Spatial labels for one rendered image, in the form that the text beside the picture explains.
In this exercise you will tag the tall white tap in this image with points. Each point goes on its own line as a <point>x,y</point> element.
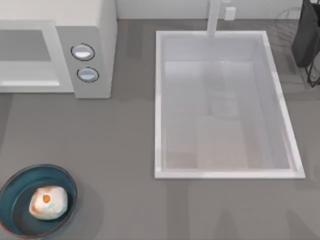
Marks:
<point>213,17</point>

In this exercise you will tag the white sink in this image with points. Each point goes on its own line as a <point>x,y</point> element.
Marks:
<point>225,112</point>

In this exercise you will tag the dark blue bowl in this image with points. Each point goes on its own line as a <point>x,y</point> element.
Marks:
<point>15,195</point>

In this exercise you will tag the white bun with orange spot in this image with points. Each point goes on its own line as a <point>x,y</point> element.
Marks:
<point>48,203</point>

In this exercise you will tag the round silver microwave knob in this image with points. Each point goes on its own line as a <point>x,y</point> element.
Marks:
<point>87,74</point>
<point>82,52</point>

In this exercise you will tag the pale microwave oven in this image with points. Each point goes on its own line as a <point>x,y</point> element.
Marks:
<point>105,37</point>

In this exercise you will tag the microwave oven door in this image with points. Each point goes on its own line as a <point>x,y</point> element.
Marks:
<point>27,75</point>

